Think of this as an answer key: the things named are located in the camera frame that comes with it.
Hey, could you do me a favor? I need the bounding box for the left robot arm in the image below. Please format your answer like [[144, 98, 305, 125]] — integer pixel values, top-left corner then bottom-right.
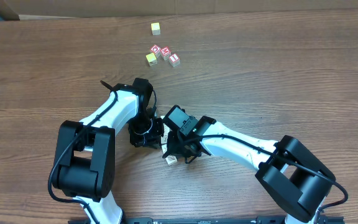
[[47, 78, 164, 223]]

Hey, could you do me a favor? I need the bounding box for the yellow wooden block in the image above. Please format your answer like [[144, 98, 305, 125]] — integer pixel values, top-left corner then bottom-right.
[[145, 53, 158, 67]]

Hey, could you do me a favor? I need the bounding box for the wooden block blue side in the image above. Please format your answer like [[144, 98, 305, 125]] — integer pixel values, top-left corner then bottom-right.
[[165, 156, 178, 166]]

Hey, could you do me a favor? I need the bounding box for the red block letter M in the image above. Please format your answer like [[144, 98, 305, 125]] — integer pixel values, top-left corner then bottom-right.
[[160, 47, 172, 60]]

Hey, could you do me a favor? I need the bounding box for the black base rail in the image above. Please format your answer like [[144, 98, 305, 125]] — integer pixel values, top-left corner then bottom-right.
[[68, 216, 346, 224]]

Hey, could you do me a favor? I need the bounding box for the red block letter I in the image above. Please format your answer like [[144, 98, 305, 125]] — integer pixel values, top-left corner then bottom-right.
[[168, 54, 180, 67]]

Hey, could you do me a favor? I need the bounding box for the red block letter C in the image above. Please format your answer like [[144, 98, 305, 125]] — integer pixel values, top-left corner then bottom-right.
[[150, 45, 161, 58]]

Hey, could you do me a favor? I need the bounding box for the yellow block far top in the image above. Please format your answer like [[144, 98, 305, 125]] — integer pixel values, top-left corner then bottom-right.
[[150, 22, 161, 35]]

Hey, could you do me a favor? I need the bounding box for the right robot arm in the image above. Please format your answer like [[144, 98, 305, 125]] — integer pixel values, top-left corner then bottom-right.
[[162, 105, 335, 223]]

